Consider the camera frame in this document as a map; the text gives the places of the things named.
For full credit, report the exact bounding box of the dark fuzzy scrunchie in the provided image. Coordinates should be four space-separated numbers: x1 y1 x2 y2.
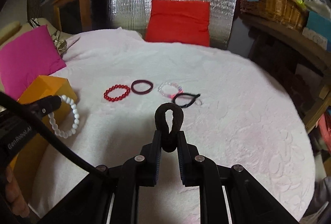
154 102 185 153

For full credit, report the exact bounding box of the white bead bracelet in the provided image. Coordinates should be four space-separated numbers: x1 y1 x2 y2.
48 95 80 139

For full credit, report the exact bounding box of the maroon bangle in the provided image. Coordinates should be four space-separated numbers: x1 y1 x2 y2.
131 79 154 95

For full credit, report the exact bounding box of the clear pink bead bracelet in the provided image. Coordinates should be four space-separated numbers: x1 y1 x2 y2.
157 81 184 100

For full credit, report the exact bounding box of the red bead bracelet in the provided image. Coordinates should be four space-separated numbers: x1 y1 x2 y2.
103 83 131 103

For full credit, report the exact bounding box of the left hand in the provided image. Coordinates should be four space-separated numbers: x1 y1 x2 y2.
5 166 30 218

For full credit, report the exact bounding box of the orange open box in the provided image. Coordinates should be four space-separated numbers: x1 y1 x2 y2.
7 75 78 204

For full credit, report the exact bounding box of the magenta pillow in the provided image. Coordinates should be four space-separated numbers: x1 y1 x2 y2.
1 25 66 100

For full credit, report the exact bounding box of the patterned grey cloth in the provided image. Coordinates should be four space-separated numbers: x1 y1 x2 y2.
51 30 67 55

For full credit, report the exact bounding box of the beige sofa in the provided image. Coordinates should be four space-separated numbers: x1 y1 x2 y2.
1 18 79 56

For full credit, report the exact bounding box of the red pillow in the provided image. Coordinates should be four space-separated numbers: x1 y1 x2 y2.
145 0 210 47

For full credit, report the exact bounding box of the wicker basket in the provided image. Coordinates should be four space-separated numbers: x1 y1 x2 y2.
240 0 309 32

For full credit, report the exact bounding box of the teal box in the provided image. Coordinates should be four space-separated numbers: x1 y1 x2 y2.
302 11 331 52

